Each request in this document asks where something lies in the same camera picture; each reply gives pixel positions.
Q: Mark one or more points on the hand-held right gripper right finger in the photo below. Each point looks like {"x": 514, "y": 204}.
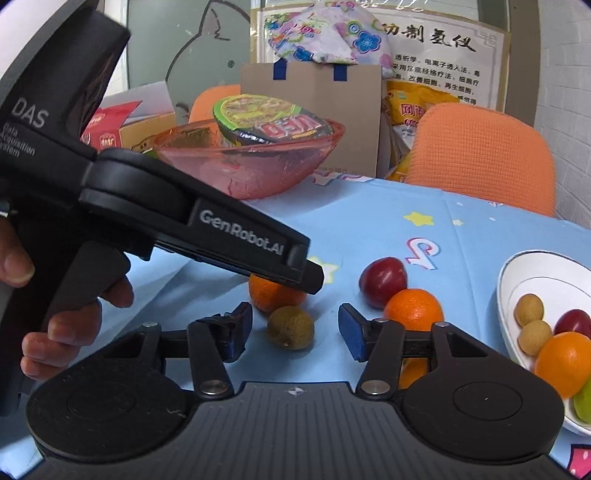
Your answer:
{"x": 351, "y": 334}

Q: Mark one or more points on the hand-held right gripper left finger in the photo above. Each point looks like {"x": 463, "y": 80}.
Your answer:
{"x": 238, "y": 330}

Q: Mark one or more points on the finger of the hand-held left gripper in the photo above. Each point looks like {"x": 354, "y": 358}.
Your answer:
{"x": 309, "y": 277}

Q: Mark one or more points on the stemmed tangerine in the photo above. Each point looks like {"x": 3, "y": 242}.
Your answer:
{"x": 272, "y": 299}

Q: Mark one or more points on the brown kiwi back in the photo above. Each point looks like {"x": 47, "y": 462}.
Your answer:
{"x": 291, "y": 327}

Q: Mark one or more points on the brown kiwi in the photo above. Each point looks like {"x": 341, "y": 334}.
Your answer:
{"x": 528, "y": 309}
{"x": 534, "y": 338}
{"x": 291, "y": 327}

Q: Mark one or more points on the dark red plum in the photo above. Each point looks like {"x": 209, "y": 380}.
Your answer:
{"x": 383, "y": 281}
{"x": 575, "y": 323}

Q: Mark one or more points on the brown kiwi front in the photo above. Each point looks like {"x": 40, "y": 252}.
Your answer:
{"x": 534, "y": 338}

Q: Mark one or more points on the white plate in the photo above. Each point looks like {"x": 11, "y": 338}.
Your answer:
{"x": 531, "y": 277}

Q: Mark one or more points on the large orange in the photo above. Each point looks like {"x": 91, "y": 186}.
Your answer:
{"x": 563, "y": 364}

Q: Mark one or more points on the green apple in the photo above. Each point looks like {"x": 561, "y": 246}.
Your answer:
{"x": 584, "y": 401}

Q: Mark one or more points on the person's left hand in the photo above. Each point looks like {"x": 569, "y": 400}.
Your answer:
{"x": 64, "y": 332}

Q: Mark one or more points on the red snack box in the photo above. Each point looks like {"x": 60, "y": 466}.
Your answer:
{"x": 115, "y": 121}

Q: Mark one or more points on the blue printed tablecloth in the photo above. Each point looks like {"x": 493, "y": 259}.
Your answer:
{"x": 369, "y": 221}

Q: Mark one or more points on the orange chair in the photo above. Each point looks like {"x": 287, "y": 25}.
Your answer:
{"x": 480, "y": 157}
{"x": 207, "y": 104}

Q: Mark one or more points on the pink transparent bowl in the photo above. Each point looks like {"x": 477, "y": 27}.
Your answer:
{"x": 258, "y": 170}

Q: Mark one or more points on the instant noodle cup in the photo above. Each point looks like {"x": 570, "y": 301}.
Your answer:
{"x": 272, "y": 117}

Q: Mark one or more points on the brown cardboard box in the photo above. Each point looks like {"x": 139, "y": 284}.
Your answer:
{"x": 351, "y": 106}

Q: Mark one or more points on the yellow snack bag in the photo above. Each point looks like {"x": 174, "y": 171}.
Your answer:
{"x": 406, "y": 115}

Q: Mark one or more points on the floral cloth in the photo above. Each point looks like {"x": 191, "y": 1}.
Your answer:
{"x": 323, "y": 37}

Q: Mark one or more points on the wall poster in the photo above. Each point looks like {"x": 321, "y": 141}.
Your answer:
{"x": 443, "y": 60}

